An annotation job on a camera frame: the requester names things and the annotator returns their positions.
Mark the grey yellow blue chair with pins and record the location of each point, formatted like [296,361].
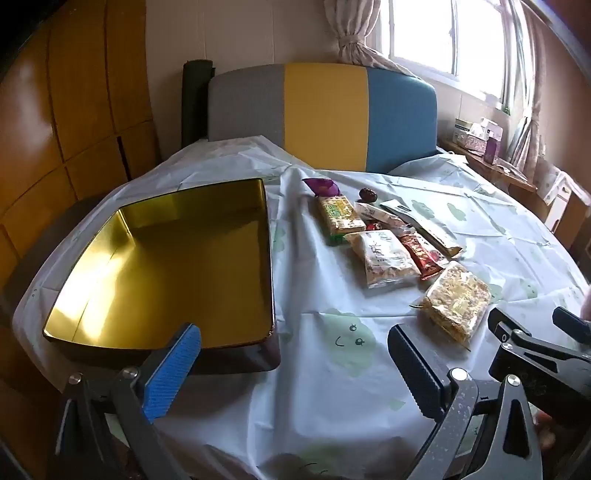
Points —
[323,115]

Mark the small red candy packet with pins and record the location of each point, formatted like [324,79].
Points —
[373,226]

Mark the white pastry packet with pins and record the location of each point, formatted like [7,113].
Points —
[383,258]

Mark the wooden wardrobe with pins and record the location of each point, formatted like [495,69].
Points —
[69,115]

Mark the long white sachet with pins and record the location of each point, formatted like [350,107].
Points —
[429,230]

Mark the purple box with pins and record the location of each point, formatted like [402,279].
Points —
[492,150]

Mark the gold tin box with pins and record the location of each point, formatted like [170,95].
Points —
[161,277]

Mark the dark red snack bar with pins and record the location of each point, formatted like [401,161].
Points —
[422,256]

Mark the clear crisp cake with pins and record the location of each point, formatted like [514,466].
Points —
[457,300]

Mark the white candy wrapper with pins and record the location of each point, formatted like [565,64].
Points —
[376,213]

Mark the floral box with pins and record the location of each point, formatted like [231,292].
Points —
[473,144]

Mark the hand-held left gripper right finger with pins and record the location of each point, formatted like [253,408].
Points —
[418,374]

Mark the white tablecloth with green print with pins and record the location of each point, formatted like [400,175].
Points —
[323,369]

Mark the purple snack packet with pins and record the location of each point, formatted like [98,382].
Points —
[321,187]

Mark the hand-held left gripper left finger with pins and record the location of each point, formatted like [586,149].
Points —
[173,369]

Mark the tied cream curtain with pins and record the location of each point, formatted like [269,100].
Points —
[355,32]

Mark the green label cracker packet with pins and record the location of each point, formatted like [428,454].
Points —
[339,217]

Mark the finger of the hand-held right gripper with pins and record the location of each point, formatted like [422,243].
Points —
[570,323]
[508,325]

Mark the window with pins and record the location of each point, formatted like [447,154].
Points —
[443,32]

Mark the black rolled mat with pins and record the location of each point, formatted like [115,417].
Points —
[194,101]

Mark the white and green box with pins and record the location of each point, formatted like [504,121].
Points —
[464,129]

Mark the red date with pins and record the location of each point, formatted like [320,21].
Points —
[367,194]

